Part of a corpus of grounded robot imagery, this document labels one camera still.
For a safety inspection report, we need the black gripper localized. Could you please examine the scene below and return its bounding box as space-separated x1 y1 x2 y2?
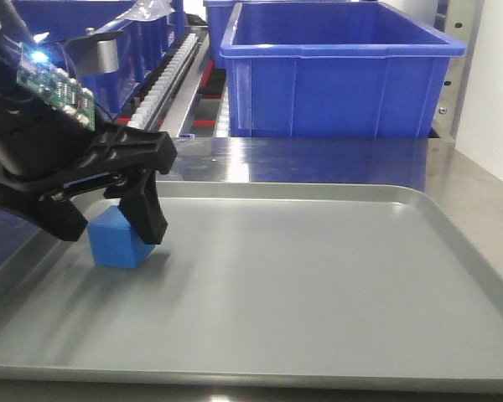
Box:
0 1 177 245

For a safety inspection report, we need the blue foam cube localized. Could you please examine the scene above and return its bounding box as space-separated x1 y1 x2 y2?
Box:
87 205 155 269

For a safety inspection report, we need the green circuit board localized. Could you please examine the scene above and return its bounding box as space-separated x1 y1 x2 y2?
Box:
16 43 96 131

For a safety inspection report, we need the large blue bin left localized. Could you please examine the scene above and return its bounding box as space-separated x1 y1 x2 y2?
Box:
13 1 186 117

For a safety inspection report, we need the large blue bin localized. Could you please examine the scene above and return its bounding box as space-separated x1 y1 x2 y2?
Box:
220 1 466 138
13 1 186 117

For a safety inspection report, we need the clear plastic bag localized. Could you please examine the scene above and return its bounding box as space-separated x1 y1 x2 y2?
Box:
119 0 174 23

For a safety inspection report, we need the blue bin rear centre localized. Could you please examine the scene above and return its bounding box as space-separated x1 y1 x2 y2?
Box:
204 1 244 72

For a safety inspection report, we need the grey plastic tray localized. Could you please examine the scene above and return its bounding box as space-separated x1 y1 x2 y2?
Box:
0 182 503 394

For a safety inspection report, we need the large blue bin right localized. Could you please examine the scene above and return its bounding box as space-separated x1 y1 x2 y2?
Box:
220 1 466 138

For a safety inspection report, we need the white roller conveyor rail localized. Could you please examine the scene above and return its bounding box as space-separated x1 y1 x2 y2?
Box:
127 33 200 131

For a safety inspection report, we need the perforated metal shelf post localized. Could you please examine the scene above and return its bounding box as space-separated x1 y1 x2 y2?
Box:
433 0 485 145

